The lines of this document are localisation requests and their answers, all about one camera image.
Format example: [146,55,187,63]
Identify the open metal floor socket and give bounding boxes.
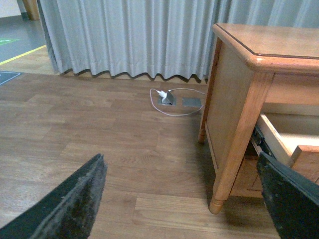
[158,91,176,106]

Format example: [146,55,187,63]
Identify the grey pleated curtain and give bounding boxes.
[37,0,319,79]

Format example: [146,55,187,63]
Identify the white cable on floor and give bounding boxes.
[150,88,206,117]

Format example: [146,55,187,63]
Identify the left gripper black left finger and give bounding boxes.
[0,154,108,239]

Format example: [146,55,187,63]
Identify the closed metal floor plate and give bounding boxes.
[182,98,202,108]

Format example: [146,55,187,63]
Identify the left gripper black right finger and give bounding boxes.
[257,152,319,239]

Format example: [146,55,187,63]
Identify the black drawer slide rail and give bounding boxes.
[251,125,275,157]

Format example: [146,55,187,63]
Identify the wooden drawer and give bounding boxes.
[256,113,319,184]

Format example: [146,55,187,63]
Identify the wooden nightstand cabinet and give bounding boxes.
[198,23,319,214]

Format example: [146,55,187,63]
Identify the white plug charger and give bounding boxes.
[157,91,167,98]

